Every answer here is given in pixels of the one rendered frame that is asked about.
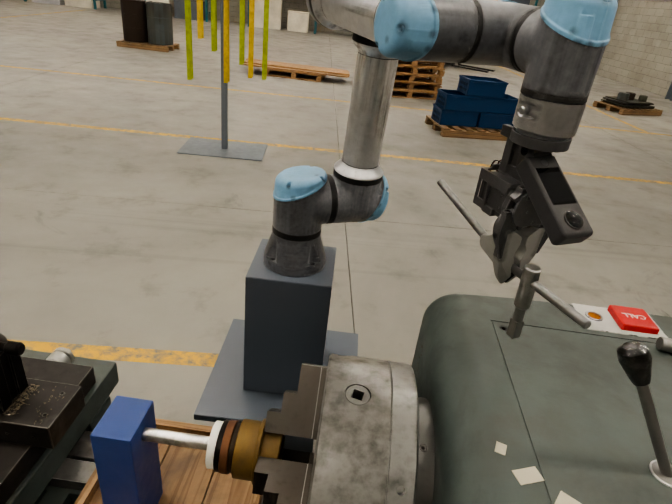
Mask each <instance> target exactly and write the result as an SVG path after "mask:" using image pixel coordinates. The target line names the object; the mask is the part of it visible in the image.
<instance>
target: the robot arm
mask: <svg viewBox="0 0 672 504"><path fill-rule="evenodd" d="M306 5H307V8H308V10H309V12H310V14H311V16H312V17H313V19H314V20H315V21H316V22H317V23H319V24H320V25H322V26H324V27H326V28H329V29H332V30H338V31H344V32H352V33H353V37H352V41H353V43H354V44H355V46H356V47H357V49H358V54H357V61H356V67H355V74H354V81H353V87H352V94H351V100H350V107H349V114H348V120H347V127H346V134H345V140H344V147H343V154H342V158H341V159H340V160H338V161H337V162H336V163H335V164H334V170H333V174H326V172H325V171H324V170H323V169H322V168H319V167H316V166H313V167H310V166H295V167H291V168H287V169H285V170H283V171H282V172H280V173H279V174H278V175H277V177H276V179H275V187H274V191H273V197H274V202H273V223H272V224H273V225H272V233H271V236H270V238H269V240H268V243H267V245H266V248H265V250H264V264H265V266H266V267H267V268H268V269H270V270H271V271H273V272H275V273H277V274H280V275H284V276H289V277H306V276H311V275H314V274H316V273H318V272H320V271H321V270H322V269H323V268H324V266H325V258H326V257H325V251H324V247H323V243H322V239H321V226H322V224H331V223H347V222H365V221H371V220H375V219H377V218H379V217H380V216H381V215H382V214H383V212H384V210H385V208H386V206H387V203H388V198H389V192H388V189H389V186H388V181H387V179H386V177H385V176H384V175H383V170H382V169H381V167H380V166H379V159H380V154H381V149H382V143H383V138H384V133H385V128H386V123H387V118H388V113H389V108H390V103H391V98H392V92H393V87H394V82H395V77H396V72H397V67H398V62H399V60H401V61H406V62H412V61H431V62H446V63H459V64H473V65H487V66H500V67H505V68H509V69H512V70H515V71H518V72H521V73H525V75H524V79H523V83H522V86H521V90H520V95H519V99H518V103H517V106H516V110H515V114H514V117H513V121H512V124H513V125H514V126H512V125H510V124H503V126H502V129H501V133H500V134H501V135H503V136H505V137H507V141H506V145H505V148H504V152H503V156H502V159H501V160H494V161H493V162H492V164H491V166H490V167H482V168H481V171H480V175H479V179H478V183H477V187H476V191H475V195H474V199H473V203H474V204H476V205H477V206H479V207H480V208H481V210H482V211H483V212H484V213H486V214H487V215H489V216H497V217H498V218H497V219H496V220H495V222H494V225H493V233H492V234H482V235H481V237H480V246H481V248H482V249H483V250H484V252H485V253H486V254H487V256H488V257H489V258H490V260H491V261H492V262H493V267H494V274H495V276H496V278H497V280H498V282H499V283H501V284H502V283H504V282H505V283H508V282H510V281H511V280H512V279H514V278H515V277H516V276H515V275H514V274H513V273H511V267H512V265H513V264H515V265H517V266H518V267H519V268H521V269H522V270H523V268H524V266H525V265H526V264H529V263H530V261H531V260H532V259H533V257H534V256H535V254H537V253H538V252H539V251H540V249H541V248H542V246H543V245H544V243H545V242H546V240H547V239H548V238H549V240H550V242H551V243H552V244H553V245H556V246H557V245H565V244H573V243H581V242H583V241H584V240H586V239H587V238H589V237H590V236H592V234H593V230H592V228H591V226H590V224H589V222H588V220H587V218H586V216H585V214H584V212H583V210H582V208H581V206H580V204H579V203H578V201H577V199H576V197H575V195H574V193H573V191H572V189H571V187H570V185H569V183H568V181H567V179H566V177H565V176H564V174H563V172H562V170H561V168H560V166H559V164H558V162H557V160H556V158H555V156H552V154H551V153H552V152H555V153H558V152H566V151H568V150H569V147H570V144H571V141H572V137H573V136H575V135H576V133H577V130H578V127H579V124H580V121H581V118H582V116H583V113H584V110H585V107H586V104H587V103H586V102H587V99H588V97H589V94H590V91H591V88H592V85H593V82H594V79H595V76H596V73H597V70H598V68H599V65H600V62H601V59H602V56H603V53H604V50H605V47H606V45H607V44H608V43H609V41H610V32H611V28H612V25H613V22H614V18H615V15H616V11H617V8H618V3H617V0H545V3H544V5H543V6H542V7H539V6H533V5H526V4H520V3H517V2H514V1H510V0H498V1H496V0H306ZM495 161H498V163H497V164H494V162H495ZM499 162H500V164H499ZM491 170H496V171H494V172H492V171H491ZM482 179H483V180H482ZM481 181H482V183H481ZM480 185H481V187H480ZM479 189H480V191H479ZM478 193H479V195H478Z"/></svg>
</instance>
